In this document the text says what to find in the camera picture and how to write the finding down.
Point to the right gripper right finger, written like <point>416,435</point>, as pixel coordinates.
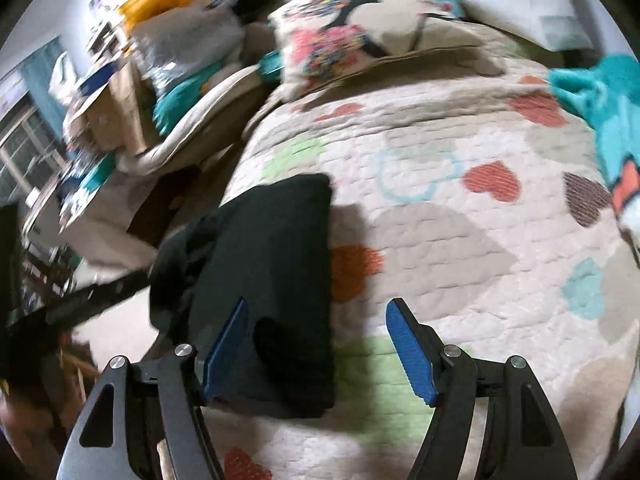
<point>522,437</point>

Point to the clear plastic bag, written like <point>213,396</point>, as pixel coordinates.
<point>175,45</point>

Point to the blue curtain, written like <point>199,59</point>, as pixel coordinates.
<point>36,71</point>

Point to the black pants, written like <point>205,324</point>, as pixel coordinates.
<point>268,247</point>

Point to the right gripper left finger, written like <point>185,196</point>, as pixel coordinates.
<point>144,419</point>

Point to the white plastic bag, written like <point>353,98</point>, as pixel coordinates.
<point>63,84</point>

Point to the cardboard box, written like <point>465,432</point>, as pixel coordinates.
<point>116,117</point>

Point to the teal cloth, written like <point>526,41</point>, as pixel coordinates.
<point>172,106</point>

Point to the teal cartoon blanket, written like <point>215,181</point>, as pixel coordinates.
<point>606,97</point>

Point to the beige folded mattress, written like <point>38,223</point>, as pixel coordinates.
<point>215,122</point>

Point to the teal tissue pack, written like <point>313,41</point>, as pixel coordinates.
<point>270,67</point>

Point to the heart pattern quilt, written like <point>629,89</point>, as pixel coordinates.
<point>461,187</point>

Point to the window with grille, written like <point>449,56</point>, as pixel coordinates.
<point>31,155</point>

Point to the floral lady cushion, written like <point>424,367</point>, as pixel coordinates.
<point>325,41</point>

